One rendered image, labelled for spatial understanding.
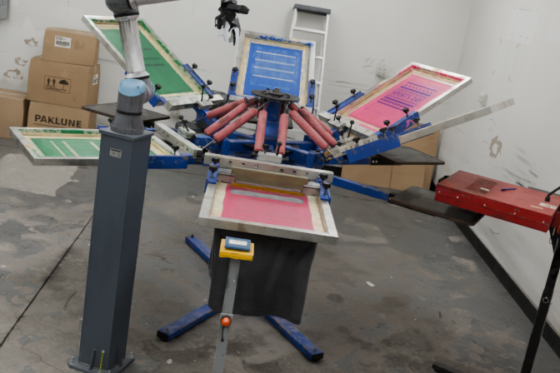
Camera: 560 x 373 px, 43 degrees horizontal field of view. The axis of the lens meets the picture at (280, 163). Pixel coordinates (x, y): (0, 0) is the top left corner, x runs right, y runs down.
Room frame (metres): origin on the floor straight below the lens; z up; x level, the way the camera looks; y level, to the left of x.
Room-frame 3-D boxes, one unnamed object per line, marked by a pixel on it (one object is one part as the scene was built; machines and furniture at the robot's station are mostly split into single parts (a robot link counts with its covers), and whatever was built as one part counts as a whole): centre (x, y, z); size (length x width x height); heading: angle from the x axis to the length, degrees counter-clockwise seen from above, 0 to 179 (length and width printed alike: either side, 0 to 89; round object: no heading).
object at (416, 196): (3.91, -0.51, 0.91); 1.34 x 0.40 x 0.08; 64
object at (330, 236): (3.15, 0.03, 0.97); 0.79 x 0.58 x 0.04; 4
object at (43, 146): (3.70, 0.85, 1.05); 1.08 x 0.61 x 0.23; 124
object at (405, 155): (4.57, -0.47, 0.91); 1.34 x 0.40 x 0.08; 124
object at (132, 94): (3.15, 0.71, 1.37); 0.13 x 0.12 x 0.14; 177
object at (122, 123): (3.14, 0.71, 1.25); 0.15 x 0.15 x 0.10
